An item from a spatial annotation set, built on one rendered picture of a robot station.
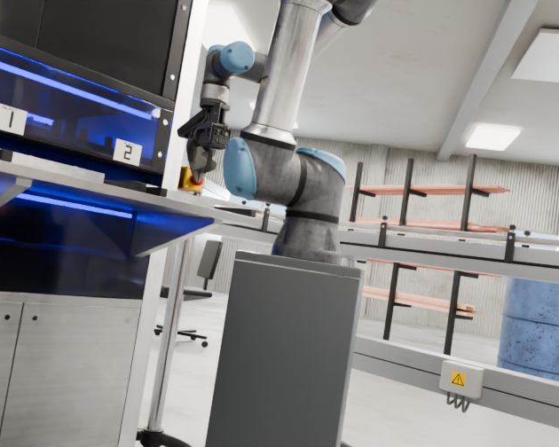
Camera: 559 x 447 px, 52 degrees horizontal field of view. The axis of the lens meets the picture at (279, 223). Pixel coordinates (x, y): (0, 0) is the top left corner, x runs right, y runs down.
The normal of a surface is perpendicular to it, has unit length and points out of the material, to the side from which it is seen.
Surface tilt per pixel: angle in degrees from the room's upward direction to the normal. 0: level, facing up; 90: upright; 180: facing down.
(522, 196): 90
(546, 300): 90
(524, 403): 90
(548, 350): 90
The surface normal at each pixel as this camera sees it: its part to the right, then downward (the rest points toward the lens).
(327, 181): 0.45, 0.00
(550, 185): -0.18, -0.09
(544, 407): -0.65, -0.15
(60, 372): 0.74, 0.07
